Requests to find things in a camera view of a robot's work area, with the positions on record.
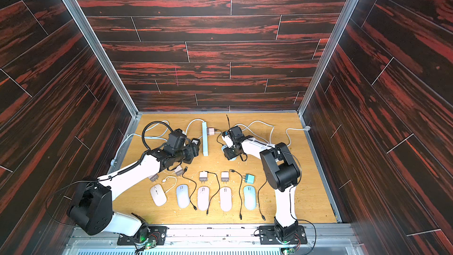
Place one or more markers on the white power strip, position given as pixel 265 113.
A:
pixel 205 139

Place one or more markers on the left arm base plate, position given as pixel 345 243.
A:
pixel 147 236

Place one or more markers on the white wireless mouse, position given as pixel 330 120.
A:
pixel 158 195

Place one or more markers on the grey blue mouse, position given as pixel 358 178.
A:
pixel 250 200

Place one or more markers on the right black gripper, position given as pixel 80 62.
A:
pixel 233 134

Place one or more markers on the aluminium frame post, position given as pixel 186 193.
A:
pixel 82 22
pixel 332 42

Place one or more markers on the aluminium frame right post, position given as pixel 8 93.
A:
pixel 332 42

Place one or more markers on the aluminium frame left post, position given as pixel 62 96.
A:
pixel 82 22

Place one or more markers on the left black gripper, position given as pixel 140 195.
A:
pixel 192 149

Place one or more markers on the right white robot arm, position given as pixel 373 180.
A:
pixel 280 168

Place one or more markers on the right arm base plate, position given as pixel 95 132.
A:
pixel 272 234

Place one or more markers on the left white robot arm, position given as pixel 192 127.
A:
pixel 91 205

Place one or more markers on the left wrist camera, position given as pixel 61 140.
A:
pixel 176 139

